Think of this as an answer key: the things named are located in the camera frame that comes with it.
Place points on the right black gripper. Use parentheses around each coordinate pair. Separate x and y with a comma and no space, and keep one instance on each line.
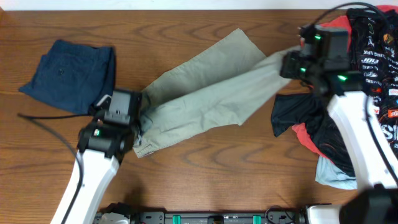
(290,60)

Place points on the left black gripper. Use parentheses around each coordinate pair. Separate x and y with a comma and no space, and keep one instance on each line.
(139,114)

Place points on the khaki beige trousers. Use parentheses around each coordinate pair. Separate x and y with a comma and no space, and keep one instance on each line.
(224,85)

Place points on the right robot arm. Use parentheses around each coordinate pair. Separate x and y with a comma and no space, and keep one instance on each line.
(374,163)

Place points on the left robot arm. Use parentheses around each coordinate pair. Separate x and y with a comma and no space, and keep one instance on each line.
(101,147)

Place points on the black printed jersey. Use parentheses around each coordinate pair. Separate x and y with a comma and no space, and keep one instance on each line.
(303,108)

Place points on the folded navy blue shorts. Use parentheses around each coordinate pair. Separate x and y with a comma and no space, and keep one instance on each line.
(73,77)

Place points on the red orange garment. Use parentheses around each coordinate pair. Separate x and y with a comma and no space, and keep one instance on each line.
(373,51)

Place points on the light blue garment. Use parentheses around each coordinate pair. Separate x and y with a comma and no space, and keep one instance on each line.
(332,177)

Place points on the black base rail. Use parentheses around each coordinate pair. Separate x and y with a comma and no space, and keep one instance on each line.
(123,213)

